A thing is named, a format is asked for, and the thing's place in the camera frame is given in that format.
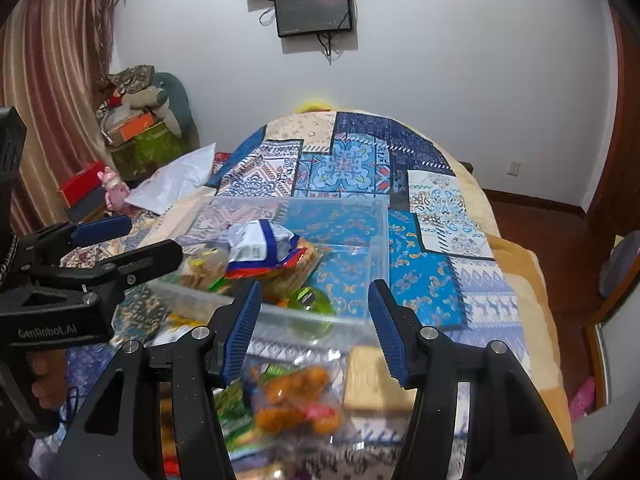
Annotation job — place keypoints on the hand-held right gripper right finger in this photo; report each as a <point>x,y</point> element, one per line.
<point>391,336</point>

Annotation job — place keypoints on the clear packet of fried snacks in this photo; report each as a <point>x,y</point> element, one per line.
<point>295,400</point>

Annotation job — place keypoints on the white wall socket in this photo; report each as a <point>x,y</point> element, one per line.
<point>514,167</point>

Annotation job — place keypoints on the clear cracker packet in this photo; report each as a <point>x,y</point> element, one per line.
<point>300,267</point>

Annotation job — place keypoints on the green snack packet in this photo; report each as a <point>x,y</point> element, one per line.
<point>232,417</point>

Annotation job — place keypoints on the red box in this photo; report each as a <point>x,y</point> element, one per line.
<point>80,182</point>

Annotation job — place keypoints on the pink plush toy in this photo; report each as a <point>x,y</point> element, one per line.
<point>115,190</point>

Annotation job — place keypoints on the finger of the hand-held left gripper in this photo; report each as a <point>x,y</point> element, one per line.
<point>145,260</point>
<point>100,229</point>

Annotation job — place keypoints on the clear plastic storage box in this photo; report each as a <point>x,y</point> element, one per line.
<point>330,265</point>

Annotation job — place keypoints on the orange box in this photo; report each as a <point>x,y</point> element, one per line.
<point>132,129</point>

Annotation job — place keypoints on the blue patchwork printed blanket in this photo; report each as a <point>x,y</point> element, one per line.
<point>360,170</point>

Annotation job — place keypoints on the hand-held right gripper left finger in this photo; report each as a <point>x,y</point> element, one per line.
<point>242,332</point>

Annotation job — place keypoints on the yellow-green biscuit packet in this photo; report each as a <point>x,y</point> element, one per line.
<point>200,267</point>

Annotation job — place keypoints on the pink slipper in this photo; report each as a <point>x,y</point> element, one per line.
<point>582,397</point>

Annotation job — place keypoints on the white plastic bag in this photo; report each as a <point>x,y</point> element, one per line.
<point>175,180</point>

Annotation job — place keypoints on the yellow snack packet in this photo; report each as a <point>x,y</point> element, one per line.
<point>177,325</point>

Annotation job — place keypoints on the yellow object behind bed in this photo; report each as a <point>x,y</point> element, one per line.
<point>312,106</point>

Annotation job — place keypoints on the square biscuit packet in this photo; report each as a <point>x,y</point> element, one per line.
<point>372,380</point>

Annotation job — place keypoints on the yellow blanket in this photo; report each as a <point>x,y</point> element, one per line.
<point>530,310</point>

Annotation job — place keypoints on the green patterned box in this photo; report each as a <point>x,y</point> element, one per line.
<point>150,152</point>

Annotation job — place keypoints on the person's left hand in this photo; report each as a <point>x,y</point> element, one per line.
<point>46,382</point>

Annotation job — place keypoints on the striped brown curtain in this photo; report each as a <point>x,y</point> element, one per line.
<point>47,85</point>

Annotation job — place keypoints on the small black wall screen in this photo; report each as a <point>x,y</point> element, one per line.
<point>314,10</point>

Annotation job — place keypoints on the green jelly cup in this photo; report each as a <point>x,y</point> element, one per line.
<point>312,307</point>

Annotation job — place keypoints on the white and blue snack packet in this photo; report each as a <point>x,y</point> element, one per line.
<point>257,247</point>

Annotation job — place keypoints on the grey plush toy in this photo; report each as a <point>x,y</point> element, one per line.
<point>175,100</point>

